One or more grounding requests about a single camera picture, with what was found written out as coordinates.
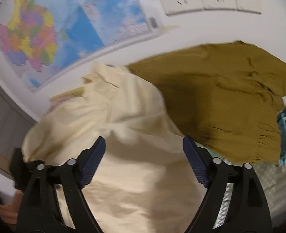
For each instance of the colourful wall map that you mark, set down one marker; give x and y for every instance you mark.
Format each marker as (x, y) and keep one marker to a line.
(42, 38)

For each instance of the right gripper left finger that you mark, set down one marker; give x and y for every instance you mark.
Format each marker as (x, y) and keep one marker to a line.
(89, 160)

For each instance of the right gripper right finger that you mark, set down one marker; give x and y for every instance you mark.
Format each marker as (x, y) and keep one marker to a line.
(200, 161)

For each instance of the grey wardrobe door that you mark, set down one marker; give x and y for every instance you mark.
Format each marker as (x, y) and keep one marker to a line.
(14, 125)

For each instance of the cream beige garment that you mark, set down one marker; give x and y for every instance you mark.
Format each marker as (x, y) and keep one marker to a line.
(144, 182)

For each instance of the mustard brown garment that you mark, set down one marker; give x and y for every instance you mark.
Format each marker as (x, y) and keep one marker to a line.
(225, 96)

